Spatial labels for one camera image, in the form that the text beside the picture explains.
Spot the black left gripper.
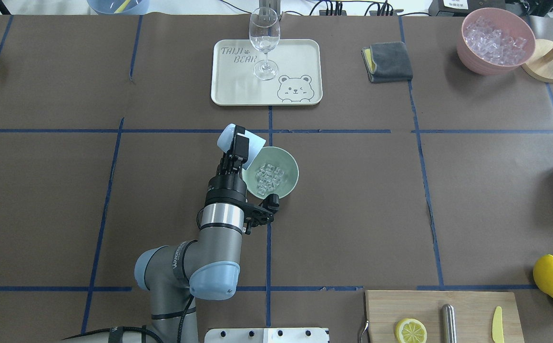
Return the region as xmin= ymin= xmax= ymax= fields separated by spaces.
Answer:
xmin=204 ymin=125 xmax=249 ymax=206

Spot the light blue cup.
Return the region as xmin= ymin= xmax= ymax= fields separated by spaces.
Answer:
xmin=217 ymin=123 xmax=266 ymax=170

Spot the green bowl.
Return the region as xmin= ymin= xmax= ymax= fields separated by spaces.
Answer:
xmin=242 ymin=146 xmax=299 ymax=199

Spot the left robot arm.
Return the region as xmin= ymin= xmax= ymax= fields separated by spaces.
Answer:
xmin=67 ymin=125 xmax=256 ymax=343

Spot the ice cubes pile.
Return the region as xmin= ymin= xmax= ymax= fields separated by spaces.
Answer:
xmin=256 ymin=163 xmax=285 ymax=196

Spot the blue bowl with fork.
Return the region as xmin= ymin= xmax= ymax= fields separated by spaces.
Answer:
xmin=87 ymin=0 xmax=151 ymax=15

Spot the pink bowl with ice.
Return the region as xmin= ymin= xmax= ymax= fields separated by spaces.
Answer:
xmin=457 ymin=7 xmax=536 ymax=75

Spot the cream bear tray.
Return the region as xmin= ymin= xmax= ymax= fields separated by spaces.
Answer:
xmin=211 ymin=39 xmax=324 ymax=106

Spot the clear wine glass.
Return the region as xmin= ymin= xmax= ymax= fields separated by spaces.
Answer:
xmin=249 ymin=6 xmax=281 ymax=81

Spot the grey yellow folded cloth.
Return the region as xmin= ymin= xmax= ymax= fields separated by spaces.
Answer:
xmin=361 ymin=41 xmax=412 ymax=84

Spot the lemon half slice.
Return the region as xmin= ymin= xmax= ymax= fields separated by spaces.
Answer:
xmin=394 ymin=318 xmax=428 ymax=343

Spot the wooden cutting board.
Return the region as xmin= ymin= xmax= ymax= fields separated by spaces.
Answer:
xmin=365 ymin=290 xmax=525 ymax=343

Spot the yellow plastic knife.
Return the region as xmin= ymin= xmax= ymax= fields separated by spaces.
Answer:
xmin=492 ymin=306 xmax=504 ymax=343

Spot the wooden round stand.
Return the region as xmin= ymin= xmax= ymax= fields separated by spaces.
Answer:
xmin=522 ymin=39 xmax=553 ymax=83

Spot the yellow lemon upper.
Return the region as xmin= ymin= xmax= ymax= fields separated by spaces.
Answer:
xmin=533 ymin=254 xmax=553 ymax=298

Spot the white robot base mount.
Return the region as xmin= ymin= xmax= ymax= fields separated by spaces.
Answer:
xmin=204 ymin=327 xmax=330 ymax=343

